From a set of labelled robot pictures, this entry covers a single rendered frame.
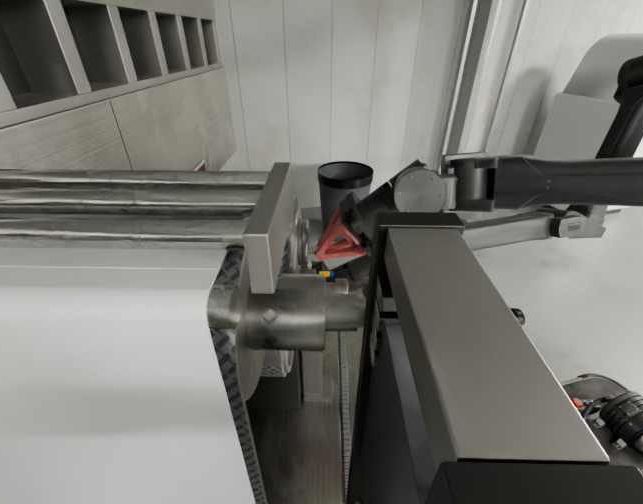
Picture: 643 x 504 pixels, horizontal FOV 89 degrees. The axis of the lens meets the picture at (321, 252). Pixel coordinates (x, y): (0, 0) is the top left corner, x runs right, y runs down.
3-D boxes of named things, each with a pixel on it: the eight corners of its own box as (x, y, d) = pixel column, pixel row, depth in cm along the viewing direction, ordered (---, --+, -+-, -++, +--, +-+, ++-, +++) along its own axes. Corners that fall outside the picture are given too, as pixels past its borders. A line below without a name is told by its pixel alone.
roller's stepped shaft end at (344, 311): (397, 340, 27) (402, 312, 25) (325, 339, 27) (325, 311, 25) (391, 313, 30) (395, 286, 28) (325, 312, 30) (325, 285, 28)
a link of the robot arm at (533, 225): (540, 205, 77) (588, 210, 67) (539, 230, 79) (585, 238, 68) (371, 232, 68) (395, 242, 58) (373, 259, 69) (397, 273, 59)
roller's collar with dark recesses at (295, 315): (324, 368, 27) (325, 310, 23) (252, 366, 27) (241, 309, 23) (325, 312, 32) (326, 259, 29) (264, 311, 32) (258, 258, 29)
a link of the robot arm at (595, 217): (559, 245, 81) (602, 255, 71) (520, 226, 77) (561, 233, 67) (648, 68, 76) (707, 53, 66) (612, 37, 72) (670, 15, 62)
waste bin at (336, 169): (361, 218, 329) (365, 159, 296) (374, 242, 290) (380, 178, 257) (314, 221, 324) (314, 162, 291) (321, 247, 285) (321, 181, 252)
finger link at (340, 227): (329, 254, 57) (374, 223, 54) (330, 279, 51) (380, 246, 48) (303, 228, 54) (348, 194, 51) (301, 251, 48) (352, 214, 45)
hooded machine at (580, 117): (572, 189, 393) (642, 33, 307) (629, 213, 339) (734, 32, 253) (517, 196, 376) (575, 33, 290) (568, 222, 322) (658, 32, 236)
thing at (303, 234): (310, 248, 59) (307, 274, 52) (299, 248, 59) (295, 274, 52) (309, 211, 54) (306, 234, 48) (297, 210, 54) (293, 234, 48)
